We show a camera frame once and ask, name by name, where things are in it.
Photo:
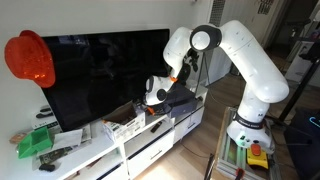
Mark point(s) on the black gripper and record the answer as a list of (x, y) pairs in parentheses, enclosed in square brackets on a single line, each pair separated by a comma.
[(158, 108)]

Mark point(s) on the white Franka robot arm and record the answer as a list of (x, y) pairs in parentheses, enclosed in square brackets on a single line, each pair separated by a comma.
[(253, 66)]

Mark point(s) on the metal robot base table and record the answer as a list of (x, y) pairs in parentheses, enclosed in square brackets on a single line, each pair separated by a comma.
[(226, 153)]

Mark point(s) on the dark blue gift box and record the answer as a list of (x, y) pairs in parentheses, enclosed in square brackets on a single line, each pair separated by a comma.
[(181, 100)]

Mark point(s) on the white Kirkland cardboard box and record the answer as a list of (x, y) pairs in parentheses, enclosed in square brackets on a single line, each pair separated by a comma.
[(125, 128)]

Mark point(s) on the yellow emergency stop box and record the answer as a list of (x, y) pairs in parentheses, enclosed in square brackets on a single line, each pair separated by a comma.
[(257, 156)]

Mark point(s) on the white router packaging box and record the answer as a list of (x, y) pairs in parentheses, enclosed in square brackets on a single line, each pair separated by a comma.
[(46, 124)]

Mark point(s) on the small black remote control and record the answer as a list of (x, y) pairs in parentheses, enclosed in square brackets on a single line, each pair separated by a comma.
[(156, 126)]

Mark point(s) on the white television stand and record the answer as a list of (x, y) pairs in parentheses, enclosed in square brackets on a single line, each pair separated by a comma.
[(146, 150)]

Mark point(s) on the green leafy house plant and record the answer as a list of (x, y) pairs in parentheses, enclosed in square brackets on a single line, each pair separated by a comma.
[(191, 63)]

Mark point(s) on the black flat screen television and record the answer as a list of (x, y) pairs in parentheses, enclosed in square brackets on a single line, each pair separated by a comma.
[(100, 73)]

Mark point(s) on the white paper sheet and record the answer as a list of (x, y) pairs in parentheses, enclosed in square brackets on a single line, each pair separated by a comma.
[(68, 139)]

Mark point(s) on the dark circuit board item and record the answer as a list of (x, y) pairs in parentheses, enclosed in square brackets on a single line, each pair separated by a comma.
[(55, 155)]

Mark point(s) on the small black gadget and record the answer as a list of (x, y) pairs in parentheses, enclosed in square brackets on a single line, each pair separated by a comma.
[(46, 167)]

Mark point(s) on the green plastic bin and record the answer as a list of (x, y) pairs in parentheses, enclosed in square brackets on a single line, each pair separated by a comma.
[(33, 143)]

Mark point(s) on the red hat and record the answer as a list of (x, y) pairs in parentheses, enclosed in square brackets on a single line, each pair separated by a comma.
[(30, 58)]

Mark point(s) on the black tripod stand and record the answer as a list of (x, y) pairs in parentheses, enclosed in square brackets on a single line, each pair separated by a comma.
[(300, 90)]

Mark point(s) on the brown round object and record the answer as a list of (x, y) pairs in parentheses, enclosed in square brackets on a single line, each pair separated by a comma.
[(17, 137)]

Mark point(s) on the black monitor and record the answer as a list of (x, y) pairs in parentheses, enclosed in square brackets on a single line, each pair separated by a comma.
[(301, 143)]

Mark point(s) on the wall vent grille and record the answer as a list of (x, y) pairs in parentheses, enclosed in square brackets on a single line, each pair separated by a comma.
[(217, 11)]

